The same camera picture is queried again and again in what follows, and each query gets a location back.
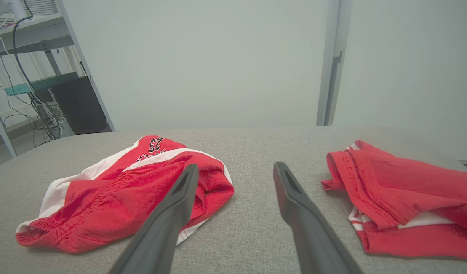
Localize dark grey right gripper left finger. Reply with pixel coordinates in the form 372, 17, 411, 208
108, 164, 200, 274

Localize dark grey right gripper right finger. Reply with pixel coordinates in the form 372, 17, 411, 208
273, 162, 364, 274

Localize red shorts white stripes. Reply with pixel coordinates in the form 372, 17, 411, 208
16, 136, 235, 255

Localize red jersey shirt white sleeves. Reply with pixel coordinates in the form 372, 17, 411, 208
321, 140, 467, 261

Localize black computer tower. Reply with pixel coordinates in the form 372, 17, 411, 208
50, 76, 112, 135

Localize teal flat board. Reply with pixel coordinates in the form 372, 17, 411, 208
5, 72, 80, 96

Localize white device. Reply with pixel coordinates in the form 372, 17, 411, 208
0, 0, 27, 19

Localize grey partition post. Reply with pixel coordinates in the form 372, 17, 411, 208
316, 0, 341, 126
56, 0, 116, 132
327, 0, 353, 126

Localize black cable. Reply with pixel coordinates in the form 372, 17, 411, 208
11, 15, 47, 111

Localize white cable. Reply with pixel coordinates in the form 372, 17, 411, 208
0, 22, 43, 109

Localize metal shelf with cables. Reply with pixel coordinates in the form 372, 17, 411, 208
0, 14, 75, 158

